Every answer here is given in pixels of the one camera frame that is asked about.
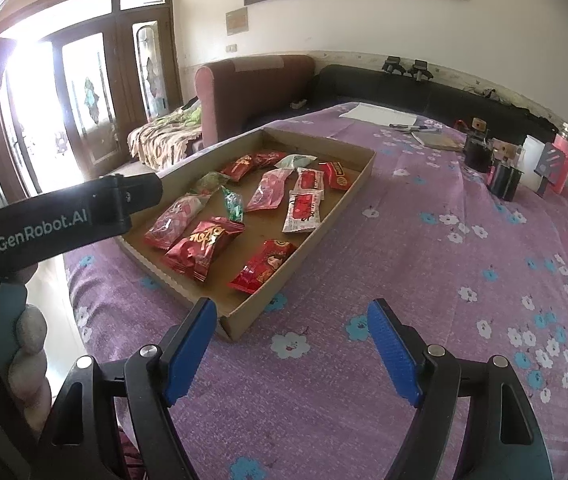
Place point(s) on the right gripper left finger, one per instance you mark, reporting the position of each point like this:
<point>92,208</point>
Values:
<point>183,354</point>

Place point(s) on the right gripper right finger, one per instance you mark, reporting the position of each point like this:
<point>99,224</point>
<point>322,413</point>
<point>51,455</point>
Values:
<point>502,438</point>

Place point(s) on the pink My Melody snack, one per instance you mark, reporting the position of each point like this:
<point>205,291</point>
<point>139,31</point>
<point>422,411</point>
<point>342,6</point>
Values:
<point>172,223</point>

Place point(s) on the large dark red snack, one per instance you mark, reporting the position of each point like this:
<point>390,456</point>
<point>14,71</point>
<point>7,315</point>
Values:
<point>193,254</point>

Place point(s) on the green cake snack packet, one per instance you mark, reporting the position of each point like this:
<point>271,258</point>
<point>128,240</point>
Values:
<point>209,183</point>

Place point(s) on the small green candy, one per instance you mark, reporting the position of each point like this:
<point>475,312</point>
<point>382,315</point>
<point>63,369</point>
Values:
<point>234,205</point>

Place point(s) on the red cartoon girl snack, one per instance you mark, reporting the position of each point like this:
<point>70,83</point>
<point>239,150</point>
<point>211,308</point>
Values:
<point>262,265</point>

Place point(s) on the white green candy packet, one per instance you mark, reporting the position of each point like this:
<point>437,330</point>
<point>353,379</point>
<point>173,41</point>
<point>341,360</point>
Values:
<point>294,161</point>

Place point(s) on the small red yellow snack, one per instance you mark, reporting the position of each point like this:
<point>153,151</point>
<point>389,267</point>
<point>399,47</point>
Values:
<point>335,176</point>

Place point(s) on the pink striped snack packet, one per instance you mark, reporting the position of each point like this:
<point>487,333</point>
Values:
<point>270,191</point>

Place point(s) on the white red snack packet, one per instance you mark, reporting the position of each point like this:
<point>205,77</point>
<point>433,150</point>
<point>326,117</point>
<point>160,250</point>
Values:
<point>309,180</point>

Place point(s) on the left gloved hand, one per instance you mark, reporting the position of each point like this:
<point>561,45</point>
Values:
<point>26,354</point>

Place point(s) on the wooden glass door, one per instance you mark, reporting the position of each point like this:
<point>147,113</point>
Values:
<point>81,76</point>

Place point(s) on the patterned blanket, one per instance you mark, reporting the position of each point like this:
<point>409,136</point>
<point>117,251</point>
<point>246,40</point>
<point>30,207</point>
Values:
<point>166,140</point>

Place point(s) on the purple floral tablecloth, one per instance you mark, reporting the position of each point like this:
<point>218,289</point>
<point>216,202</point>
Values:
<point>303,394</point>

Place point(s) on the cardboard tray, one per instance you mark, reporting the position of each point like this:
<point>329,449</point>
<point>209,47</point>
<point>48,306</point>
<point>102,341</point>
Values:
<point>237,310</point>

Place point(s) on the black jar with cork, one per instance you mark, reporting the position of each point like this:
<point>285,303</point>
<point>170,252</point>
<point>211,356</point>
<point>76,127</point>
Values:
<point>504,175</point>
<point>477,149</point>

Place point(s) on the maroon armchair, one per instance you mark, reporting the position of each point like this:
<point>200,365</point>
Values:
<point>235,90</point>

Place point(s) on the grey phone stand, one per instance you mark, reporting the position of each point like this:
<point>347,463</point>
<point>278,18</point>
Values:
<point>550,167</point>

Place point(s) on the white plastic container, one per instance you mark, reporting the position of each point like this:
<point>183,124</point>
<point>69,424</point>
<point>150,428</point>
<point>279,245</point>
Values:
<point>532,150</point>

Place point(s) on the tan notebook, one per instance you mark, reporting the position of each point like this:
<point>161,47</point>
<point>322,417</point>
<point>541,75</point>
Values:
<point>437,141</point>

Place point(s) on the pink thermos bottle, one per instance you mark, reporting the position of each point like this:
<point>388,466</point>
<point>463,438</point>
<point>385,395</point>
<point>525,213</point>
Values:
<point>561,144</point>

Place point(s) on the white paper sheet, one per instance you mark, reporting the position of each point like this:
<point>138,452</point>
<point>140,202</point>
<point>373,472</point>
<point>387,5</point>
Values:
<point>380,116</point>

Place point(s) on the black sofa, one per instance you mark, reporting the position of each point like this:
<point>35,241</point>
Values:
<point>340,84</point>

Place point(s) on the black clamps on sofa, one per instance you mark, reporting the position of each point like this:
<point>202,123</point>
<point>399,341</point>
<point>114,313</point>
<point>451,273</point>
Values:
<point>418,71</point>

